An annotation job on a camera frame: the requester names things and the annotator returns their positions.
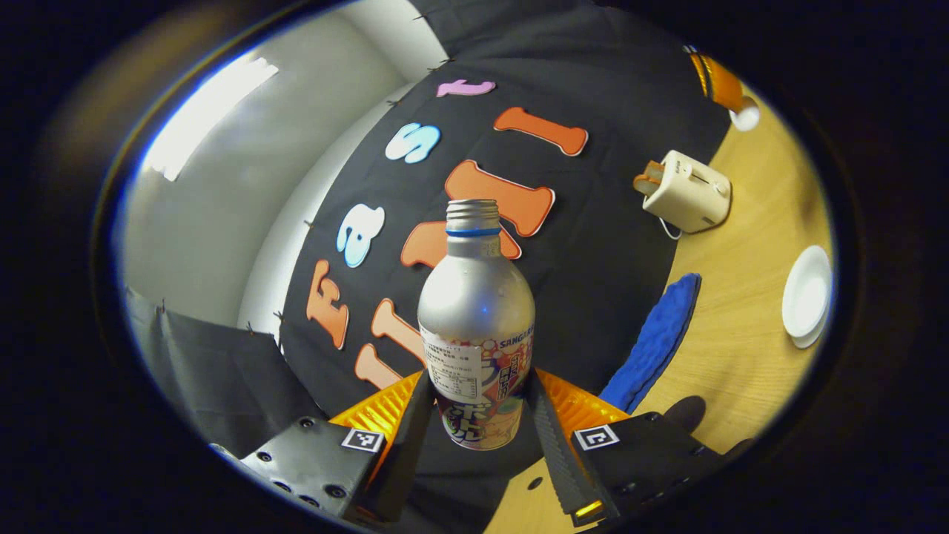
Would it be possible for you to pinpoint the white teacup lid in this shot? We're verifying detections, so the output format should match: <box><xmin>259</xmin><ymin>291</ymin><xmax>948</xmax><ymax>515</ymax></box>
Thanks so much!
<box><xmin>730</xmin><ymin>96</ymin><xmax>761</xmax><ymax>133</ymax></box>

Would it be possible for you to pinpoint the white saucer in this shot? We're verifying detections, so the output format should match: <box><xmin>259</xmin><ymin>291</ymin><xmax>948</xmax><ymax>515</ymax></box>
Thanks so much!
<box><xmin>789</xmin><ymin>311</ymin><xmax>829</xmax><ymax>350</ymax></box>

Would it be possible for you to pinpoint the ceiling light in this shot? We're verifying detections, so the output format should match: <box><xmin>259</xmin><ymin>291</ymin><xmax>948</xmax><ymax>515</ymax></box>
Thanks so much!
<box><xmin>145</xmin><ymin>58</ymin><xmax>280</xmax><ymax>182</ymax></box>

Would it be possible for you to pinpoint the black backdrop cloth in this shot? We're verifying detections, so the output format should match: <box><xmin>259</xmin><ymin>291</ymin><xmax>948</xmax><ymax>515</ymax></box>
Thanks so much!
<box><xmin>126</xmin><ymin>0</ymin><xmax>735</xmax><ymax>520</ymax></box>

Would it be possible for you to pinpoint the white teacup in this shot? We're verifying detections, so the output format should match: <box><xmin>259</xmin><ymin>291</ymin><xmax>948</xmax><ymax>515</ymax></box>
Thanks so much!
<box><xmin>781</xmin><ymin>245</ymin><xmax>833</xmax><ymax>339</ymax></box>

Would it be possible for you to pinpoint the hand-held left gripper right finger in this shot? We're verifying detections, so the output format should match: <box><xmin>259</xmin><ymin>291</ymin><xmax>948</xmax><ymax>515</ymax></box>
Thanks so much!
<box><xmin>526</xmin><ymin>367</ymin><xmax>726</xmax><ymax>527</ymax></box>

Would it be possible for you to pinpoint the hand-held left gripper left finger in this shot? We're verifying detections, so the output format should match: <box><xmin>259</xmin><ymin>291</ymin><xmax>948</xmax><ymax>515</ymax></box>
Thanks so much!
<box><xmin>239</xmin><ymin>369</ymin><xmax>438</xmax><ymax>526</ymax></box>

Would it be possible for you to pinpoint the blue cloth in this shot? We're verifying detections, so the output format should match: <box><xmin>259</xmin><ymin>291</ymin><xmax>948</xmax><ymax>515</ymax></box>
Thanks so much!
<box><xmin>599</xmin><ymin>273</ymin><xmax>702</xmax><ymax>415</ymax></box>

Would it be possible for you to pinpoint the silver water bottle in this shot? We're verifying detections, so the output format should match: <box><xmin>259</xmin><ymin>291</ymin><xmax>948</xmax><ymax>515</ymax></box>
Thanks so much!
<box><xmin>417</xmin><ymin>199</ymin><xmax>536</xmax><ymax>451</ymax></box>

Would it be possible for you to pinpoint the cream toaster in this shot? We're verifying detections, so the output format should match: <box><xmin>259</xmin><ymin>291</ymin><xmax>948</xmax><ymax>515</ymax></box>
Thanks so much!
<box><xmin>641</xmin><ymin>151</ymin><xmax>733</xmax><ymax>234</ymax></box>

